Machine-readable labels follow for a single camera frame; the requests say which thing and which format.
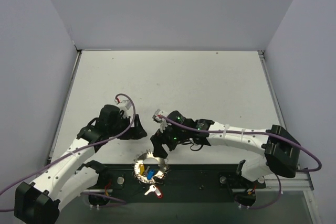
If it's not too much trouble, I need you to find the metal keyring disc with rings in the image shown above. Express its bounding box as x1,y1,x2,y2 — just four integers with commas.
133,151,169,184

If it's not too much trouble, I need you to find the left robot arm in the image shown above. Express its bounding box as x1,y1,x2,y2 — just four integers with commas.
14,99,147,223

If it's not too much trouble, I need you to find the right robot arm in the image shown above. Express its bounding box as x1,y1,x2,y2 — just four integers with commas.
150,110,300,182

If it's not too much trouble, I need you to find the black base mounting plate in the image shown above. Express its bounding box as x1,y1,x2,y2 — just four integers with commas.
61,163,266,210

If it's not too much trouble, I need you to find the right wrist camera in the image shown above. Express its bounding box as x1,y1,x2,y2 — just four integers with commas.
152,109,168,132

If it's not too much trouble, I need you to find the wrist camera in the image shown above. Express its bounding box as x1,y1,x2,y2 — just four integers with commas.
112,98,132,119
152,109,168,132

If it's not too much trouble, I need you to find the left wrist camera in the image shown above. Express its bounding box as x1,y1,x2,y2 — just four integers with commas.
112,98,132,119

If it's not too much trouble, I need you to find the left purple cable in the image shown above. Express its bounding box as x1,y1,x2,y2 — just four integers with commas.
0,93,137,212

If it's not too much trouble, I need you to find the purple cable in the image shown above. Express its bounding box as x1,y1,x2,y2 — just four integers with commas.
157,115,322,173
0,93,137,212

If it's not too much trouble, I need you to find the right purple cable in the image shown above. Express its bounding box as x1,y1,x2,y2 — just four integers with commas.
157,115,322,173

